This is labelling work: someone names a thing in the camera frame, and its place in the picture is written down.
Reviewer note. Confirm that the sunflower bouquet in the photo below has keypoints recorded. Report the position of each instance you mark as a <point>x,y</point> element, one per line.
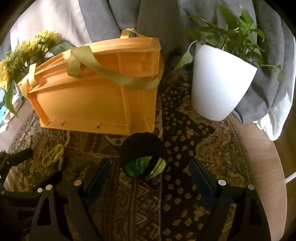
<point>16,64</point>

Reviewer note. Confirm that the white ring light hoop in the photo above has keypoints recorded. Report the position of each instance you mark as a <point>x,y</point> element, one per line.
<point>290,177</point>

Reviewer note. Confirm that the green potted plant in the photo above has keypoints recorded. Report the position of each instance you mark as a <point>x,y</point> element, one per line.
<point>257,40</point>

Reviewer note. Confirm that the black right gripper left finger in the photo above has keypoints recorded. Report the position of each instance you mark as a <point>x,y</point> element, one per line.
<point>50,222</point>

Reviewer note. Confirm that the black and green soft ball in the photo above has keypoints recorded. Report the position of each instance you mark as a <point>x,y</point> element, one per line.
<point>143,156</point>

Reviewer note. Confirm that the grey curtain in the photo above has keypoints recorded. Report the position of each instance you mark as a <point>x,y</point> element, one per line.
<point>271,92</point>

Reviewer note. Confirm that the orange plastic storage crate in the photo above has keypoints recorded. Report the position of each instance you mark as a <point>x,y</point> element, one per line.
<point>103,87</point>

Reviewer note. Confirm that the beige curtain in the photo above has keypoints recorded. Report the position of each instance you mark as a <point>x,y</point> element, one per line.
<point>64,17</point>

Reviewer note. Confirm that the patterned round rug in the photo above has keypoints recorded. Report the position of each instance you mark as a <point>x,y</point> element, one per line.
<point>167,207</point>

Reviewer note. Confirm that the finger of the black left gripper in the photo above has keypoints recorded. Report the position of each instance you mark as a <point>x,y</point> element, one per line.
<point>8,160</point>

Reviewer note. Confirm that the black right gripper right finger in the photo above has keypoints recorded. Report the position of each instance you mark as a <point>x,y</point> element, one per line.
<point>249,222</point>

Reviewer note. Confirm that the white ribbed plant pot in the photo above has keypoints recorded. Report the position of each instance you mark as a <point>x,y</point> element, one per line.
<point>220,80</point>

